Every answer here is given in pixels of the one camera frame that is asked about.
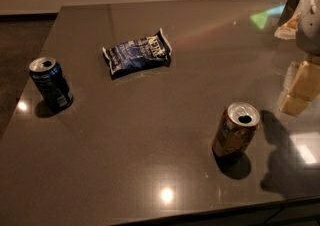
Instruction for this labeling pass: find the orange soda can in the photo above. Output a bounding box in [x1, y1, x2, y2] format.
[212, 102, 260, 160]

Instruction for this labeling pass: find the blue soda can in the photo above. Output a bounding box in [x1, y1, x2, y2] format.
[29, 57, 73, 111]

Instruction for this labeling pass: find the blue chip bag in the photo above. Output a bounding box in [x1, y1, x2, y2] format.
[102, 29, 172, 76]

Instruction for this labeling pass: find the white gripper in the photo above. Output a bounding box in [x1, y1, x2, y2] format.
[274, 0, 320, 116]

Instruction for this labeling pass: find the black panel at table corner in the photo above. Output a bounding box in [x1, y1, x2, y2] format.
[278, 0, 300, 26]

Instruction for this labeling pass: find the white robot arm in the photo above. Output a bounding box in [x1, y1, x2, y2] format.
[275, 0, 320, 116]

